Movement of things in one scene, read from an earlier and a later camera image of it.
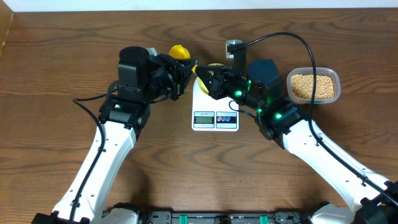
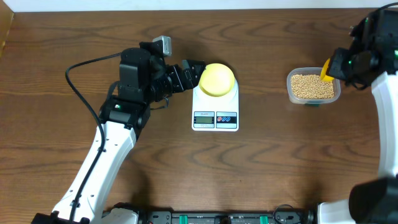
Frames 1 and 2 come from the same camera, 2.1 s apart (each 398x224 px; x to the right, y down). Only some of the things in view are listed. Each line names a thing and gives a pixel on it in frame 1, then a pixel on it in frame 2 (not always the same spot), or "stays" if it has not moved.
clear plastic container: (300, 83) stays
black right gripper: (216, 86) → (334, 68)
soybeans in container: (302, 86) stays
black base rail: (222, 217) stays
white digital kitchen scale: (210, 114) stays
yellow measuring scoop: (179, 51) → (323, 76)
